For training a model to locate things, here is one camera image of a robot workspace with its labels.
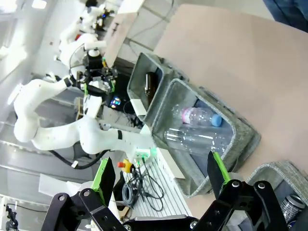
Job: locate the clear plastic piece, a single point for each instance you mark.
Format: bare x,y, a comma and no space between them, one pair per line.
99,87

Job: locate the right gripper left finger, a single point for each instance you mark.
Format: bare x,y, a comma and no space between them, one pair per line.
96,211

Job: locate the black box with coloured lights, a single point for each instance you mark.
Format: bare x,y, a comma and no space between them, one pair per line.
115,102

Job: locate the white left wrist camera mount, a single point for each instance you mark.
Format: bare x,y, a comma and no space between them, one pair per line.
95,44

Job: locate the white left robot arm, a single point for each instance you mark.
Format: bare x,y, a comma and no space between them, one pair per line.
60,137

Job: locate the wooden side table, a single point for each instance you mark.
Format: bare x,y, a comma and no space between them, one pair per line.
120,31

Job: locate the brown glass bottle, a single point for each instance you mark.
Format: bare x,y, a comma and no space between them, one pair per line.
150,84

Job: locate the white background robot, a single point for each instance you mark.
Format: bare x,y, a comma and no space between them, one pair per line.
91,16

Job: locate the grey fabric basket for plastic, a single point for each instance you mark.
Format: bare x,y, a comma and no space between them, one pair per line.
245,134

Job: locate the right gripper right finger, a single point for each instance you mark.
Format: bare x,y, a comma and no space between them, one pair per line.
240,209

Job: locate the clear bottle with blue cap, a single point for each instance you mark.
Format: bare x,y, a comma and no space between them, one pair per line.
192,115

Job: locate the grey fabric basket for cans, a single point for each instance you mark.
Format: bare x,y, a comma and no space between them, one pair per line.
276,168

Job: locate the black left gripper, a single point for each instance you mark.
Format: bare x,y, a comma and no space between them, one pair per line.
95,61

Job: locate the white ribbed mounting plate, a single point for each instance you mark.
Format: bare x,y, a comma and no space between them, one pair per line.
168,192

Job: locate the black white patterned can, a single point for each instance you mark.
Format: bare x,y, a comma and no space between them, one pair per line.
291,207

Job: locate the grey fabric basket for bottles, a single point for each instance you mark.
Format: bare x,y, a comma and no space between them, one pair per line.
134,77

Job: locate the paper label PLASTIC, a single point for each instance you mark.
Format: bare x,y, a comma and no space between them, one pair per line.
170,163

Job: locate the yellow emergency stop button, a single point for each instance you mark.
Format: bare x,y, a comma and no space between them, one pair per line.
127,166

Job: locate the large clear plastic bottle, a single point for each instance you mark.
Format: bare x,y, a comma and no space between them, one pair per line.
192,139

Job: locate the paper label BOTTLE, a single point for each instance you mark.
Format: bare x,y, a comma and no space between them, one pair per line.
138,107

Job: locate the person in dark shirt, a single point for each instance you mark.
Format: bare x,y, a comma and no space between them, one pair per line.
288,12

